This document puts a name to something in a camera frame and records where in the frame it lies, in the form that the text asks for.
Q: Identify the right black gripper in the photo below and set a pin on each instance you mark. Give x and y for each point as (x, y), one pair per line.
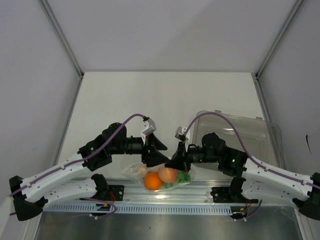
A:
(179, 161)

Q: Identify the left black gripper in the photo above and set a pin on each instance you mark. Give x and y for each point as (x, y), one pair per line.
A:
(154, 157)

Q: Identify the green lettuce leaf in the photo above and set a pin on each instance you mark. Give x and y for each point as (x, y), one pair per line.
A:
(183, 178)

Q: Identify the peach fruit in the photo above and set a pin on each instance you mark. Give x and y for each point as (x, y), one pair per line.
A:
(167, 175)

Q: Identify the clear zip top bag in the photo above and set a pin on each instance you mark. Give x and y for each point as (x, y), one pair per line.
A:
(130, 172)

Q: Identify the orange fruit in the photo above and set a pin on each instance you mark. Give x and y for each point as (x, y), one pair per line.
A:
(152, 181)

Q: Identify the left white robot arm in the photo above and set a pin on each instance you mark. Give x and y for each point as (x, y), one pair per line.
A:
(76, 178)

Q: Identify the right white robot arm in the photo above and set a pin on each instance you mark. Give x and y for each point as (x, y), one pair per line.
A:
(252, 179)

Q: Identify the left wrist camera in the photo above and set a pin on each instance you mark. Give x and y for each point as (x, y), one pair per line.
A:
(147, 127)

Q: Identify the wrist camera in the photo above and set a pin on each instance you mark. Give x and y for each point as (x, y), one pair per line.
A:
(183, 135)
(147, 127)

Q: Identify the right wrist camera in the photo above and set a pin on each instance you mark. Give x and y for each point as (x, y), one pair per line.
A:
(183, 135)

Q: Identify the white slotted cable duct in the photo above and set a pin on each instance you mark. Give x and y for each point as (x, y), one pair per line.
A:
(130, 208)

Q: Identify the aluminium mounting rail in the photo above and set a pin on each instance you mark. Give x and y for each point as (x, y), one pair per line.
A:
(197, 192)

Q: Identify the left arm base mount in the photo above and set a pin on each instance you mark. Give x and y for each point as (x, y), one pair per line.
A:
(114, 193)

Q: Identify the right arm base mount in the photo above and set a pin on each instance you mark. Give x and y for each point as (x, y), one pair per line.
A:
(221, 195)

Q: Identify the left aluminium frame post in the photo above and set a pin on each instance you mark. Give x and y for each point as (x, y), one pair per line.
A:
(55, 25)

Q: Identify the aluminium frame post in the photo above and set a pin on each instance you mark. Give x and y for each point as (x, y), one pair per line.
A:
(55, 25)
(283, 31)

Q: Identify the right aluminium frame post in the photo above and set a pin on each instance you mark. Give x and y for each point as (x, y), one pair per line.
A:
(283, 31)

